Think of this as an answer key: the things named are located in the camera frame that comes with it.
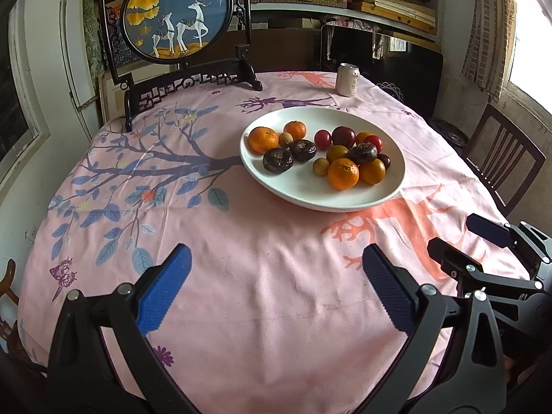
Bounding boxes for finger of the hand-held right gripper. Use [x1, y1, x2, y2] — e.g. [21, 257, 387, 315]
[466, 213, 552, 265]
[428, 238, 544, 298]

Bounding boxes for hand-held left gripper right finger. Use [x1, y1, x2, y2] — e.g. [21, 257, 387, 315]
[358, 244, 507, 414]

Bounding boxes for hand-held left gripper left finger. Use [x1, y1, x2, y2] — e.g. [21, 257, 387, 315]
[45, 244, 199, 414]

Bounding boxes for white round plate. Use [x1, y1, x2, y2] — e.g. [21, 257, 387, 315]
[239, 107, 406, 213]

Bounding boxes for dark brown water chestnut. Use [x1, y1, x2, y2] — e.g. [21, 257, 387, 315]
[289, 139, 317, 163]
[346, 142, 379, 165]
[263, 147, 296, 175]

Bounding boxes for greenish orange mandarin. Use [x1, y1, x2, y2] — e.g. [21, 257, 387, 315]
[325, 144, 350, 165]

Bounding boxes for pink printed tablecloth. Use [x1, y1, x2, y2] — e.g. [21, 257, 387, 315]
[17, 70, 531, 402]

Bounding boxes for dark wooden slatted chair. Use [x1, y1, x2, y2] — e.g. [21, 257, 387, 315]
[461, 103, 546, 218]

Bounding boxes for dark round plate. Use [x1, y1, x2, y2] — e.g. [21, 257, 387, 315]
[431, 118, 471, 147]

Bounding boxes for brown carved wooden chair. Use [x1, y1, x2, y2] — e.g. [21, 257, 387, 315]
[0, 259, 27, 354]

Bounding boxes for large orange mandarin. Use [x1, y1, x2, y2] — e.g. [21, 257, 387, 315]
[247, 126, 280, 155]

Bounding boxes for small orange mandarin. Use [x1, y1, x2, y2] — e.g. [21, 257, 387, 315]
[283, 120, 307, 141]

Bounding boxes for beige patterned curtain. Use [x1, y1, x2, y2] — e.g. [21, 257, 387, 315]
[461, 0, 518, 104]

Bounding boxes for pale drink can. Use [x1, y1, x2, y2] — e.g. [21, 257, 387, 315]
[336, 63, 361, 97]

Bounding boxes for bright window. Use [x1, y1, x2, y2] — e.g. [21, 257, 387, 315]
[506, 0, 552, 121]

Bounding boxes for white framed window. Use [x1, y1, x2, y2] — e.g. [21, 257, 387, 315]
[0, 4, 52, 186]

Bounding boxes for round deer painting table screen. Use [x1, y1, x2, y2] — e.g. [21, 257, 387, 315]
[97, 0, 264, 132]

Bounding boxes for wire mesh cover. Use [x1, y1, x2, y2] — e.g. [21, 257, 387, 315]
[375, 81, 406, 104]

